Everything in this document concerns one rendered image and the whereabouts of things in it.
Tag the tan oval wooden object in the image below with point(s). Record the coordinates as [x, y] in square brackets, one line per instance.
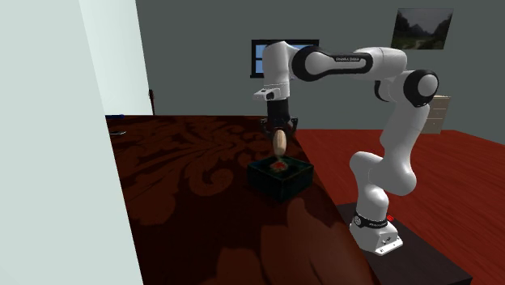
[279, 143]

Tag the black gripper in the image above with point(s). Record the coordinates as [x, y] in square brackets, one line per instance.
[277, 111]

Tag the dark robot stand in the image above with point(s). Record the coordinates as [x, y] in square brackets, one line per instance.
[418, 262]

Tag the dark green square box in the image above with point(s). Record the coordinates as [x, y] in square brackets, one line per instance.
[281, 179]

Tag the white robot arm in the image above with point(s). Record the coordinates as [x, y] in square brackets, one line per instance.
[394, 134]

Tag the red green object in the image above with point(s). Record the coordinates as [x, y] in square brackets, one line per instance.
[279, 165]

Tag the blue flat object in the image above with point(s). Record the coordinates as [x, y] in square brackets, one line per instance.
[114, 116]

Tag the black framed window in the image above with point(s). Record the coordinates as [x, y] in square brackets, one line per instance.
[257, 59]

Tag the beige chest of drawers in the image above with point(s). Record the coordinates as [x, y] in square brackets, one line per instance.
[437, 114]

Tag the landscape wall picture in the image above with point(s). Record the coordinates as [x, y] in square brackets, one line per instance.
[422, 28]

